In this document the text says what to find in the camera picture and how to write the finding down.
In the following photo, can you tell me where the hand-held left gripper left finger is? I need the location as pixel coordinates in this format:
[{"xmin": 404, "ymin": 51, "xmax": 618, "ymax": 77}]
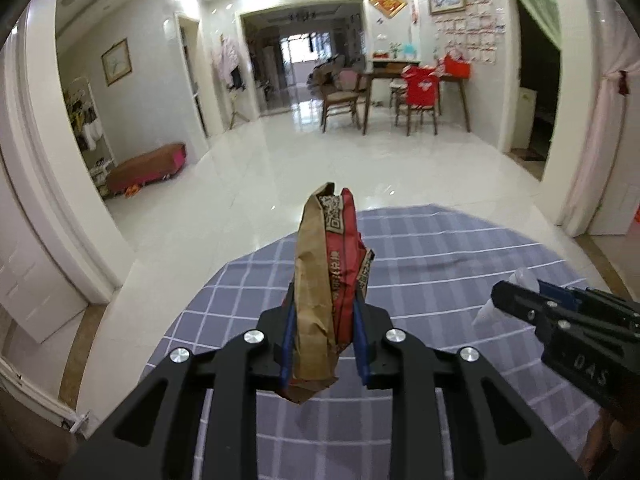
[{"xmin": 60, "ymin": 282, "xmax": 297, "ymax": 480}]

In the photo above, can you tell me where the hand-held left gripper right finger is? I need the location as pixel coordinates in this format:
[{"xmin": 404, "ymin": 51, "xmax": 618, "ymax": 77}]
[{"xmin": 352, "ymin": 287, "xmax": 587, "ymax": 480}]

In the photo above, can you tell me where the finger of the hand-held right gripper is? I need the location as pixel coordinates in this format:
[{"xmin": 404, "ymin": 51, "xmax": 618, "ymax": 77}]
[
  {"xmin": 491, "ymin": 281, "xmax": 557, "ymax": 334},
  {"xmin": 537, "ymin": 281, "xmax": 590, "ymax": 307}
]

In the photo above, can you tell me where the white plastic wrapper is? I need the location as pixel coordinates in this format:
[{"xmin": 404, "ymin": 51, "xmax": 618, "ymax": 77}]
[{"xmin": 472, "ymin": 267, "xmax": 541, "ymax": 328}]

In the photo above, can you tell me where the small brown red paper bag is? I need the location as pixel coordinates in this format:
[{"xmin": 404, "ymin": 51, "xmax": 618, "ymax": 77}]
[{"xmin": 282, "ymin": 182, "xmax": 376, "ymax": 404}]

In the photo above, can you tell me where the person's right hand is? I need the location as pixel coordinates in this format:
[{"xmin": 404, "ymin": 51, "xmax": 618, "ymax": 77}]
[{"xmin": 585, "ymin": 410, "xmax": 619, "ymax": 479}]

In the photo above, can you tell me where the round blue checked mat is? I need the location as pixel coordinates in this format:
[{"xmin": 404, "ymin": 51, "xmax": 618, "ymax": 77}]
[{"xmin": 145, "ymin": 203, "xmax": 621, "ymax": 480}]

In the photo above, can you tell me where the white door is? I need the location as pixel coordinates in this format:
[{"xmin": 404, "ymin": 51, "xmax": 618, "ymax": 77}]
[{"xmin": 587, "ymin": 150, "xmax": 640, "ymax": 236}]

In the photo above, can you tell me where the pink curtain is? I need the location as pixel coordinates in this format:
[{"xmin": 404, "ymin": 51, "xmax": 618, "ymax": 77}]
[{"xmin": 555, "ymin": 25, "xmax": 640, "ymax": 239}]

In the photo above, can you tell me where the white appliance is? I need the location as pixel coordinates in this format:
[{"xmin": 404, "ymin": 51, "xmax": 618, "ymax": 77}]
[{"xmin": 511, "ymin": 86, "xmax": 539, "ymax": 150}]

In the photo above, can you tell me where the wooden chair with cover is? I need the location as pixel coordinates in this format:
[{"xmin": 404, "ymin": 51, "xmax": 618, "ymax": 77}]
[{"xmin": 395, "ymin": 66, "xmax": 442, "ymax": 137}]

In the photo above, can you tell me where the red chair cover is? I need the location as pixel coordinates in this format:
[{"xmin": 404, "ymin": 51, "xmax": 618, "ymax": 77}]
[{"xmin": 401, "ymin": 66, "xmax": 441, "ymax": 108}]

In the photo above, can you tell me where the wooden coat stand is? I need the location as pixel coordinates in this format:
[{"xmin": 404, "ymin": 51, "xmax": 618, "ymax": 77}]
[{"xmin": 227, "ymin": 87, "xmax": 249, "ymax": 129}]

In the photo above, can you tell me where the dark wooden dining table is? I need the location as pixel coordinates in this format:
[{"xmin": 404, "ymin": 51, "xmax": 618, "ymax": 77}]
[{"xmin": 357, "ymin": 70, "xmax": 473, "ymax": 136}]

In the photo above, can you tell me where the pink garment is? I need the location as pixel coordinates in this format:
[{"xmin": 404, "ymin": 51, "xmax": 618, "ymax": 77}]
[{"xmin": 211, "ymin": 35, "xmax": 242, "ymax": 89}]

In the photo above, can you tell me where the white clothes rack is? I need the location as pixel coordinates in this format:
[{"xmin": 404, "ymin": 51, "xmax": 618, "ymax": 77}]
[{"xmin": 62, "ymin": 76, "xmax": 117, "ymax": 196}]

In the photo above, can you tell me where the small framed picture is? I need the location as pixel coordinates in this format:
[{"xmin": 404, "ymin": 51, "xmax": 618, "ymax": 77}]
[{"xmin": 101, "ymin": 38, "xmax": 132, "ymax": 87}]

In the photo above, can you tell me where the group of wall certificates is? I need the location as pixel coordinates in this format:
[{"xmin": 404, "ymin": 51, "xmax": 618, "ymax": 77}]
[{"xmin": 432, "ymin": 0, "xmax": 507, "ymax": 66}]

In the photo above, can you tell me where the red diamond wall decoration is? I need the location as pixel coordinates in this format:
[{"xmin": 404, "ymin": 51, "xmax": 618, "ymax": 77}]
[{"xmin": 368, "ymin": 0, "xmax": 407, "ymax": 17}]

